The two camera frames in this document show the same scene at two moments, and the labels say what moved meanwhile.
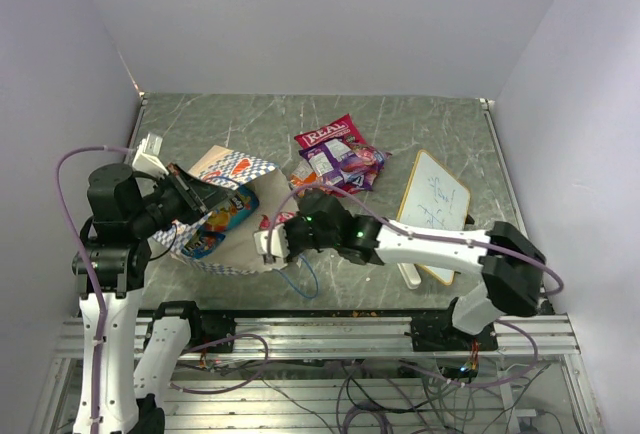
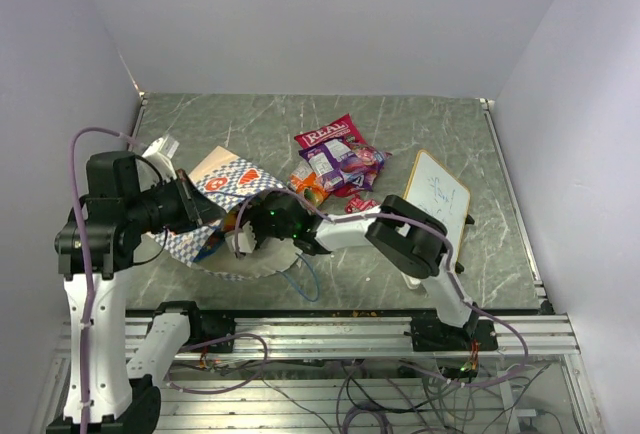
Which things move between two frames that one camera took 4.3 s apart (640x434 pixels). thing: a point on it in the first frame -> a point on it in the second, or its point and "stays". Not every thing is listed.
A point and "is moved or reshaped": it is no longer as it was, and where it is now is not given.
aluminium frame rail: [353, 337] stays
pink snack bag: [343, 128] stays
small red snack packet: [281, 217] is moved or reshaped
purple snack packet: [340, 161] stays
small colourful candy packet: [360, 165] stays
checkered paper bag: [229, 171] is moved or reshaped
